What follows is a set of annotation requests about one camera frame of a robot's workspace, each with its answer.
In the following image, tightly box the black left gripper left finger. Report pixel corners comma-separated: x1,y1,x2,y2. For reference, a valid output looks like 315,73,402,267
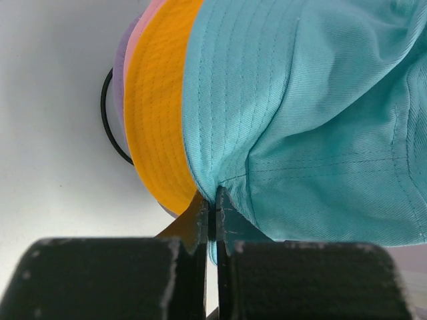
1,195,209,319

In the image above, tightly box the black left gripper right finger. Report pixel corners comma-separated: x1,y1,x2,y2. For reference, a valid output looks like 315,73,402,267
215,187,418,319

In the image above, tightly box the teal cap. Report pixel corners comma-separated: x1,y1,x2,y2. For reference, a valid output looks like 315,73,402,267
182,1,426,247

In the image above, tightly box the purple bucket hat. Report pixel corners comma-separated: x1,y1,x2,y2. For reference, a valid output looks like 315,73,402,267
112,16,177,217

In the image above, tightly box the yellow hat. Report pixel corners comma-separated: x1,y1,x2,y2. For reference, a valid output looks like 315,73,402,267
122,0,205,216

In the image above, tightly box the pink bucket hat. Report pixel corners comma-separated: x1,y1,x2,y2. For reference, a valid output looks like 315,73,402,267
122,0,167,144

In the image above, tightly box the black wire hat stand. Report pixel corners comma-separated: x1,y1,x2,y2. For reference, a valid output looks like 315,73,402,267
100,66,135,166

